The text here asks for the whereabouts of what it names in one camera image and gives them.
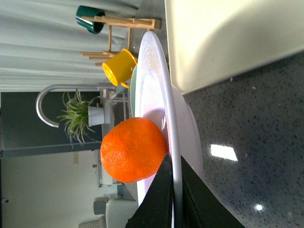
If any dark green mug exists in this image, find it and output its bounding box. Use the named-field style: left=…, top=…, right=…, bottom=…
left=76, top=5, right=105, bottom=35

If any potted green plant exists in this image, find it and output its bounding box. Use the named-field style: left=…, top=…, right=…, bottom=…
left=57, top=90, right=100, bottom=147

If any light green bowl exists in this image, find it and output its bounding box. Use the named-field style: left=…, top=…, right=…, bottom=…
left=130, top=66, right=137, bottom=117

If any yellow mug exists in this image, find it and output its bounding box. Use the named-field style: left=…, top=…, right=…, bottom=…
left=102, top=48, right=137, bottom=88

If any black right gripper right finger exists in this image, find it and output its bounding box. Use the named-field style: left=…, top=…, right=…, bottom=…
left=181, top=157, right=243, bottom=228

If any white ridged plate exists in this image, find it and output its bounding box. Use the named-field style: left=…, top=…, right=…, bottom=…
left=135, top=31, right=203, bottom=228

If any beige bear tray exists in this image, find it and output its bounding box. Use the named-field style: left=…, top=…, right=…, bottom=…
left=165, top=0, right=304, bottom=94

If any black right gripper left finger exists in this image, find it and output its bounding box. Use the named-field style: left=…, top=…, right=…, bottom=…
left=126, top=154, right=174, bottom=228

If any orange fruit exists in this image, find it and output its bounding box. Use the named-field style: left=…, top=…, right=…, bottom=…
left=100, top=117, right=167, bottom=183

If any wooden dish rack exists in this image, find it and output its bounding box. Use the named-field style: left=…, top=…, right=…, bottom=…
left=80, top=16, right=162, bottom=66

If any chrome faucet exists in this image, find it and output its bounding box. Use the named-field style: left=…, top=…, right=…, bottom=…
left=35, top=83, right=115, bottom=128

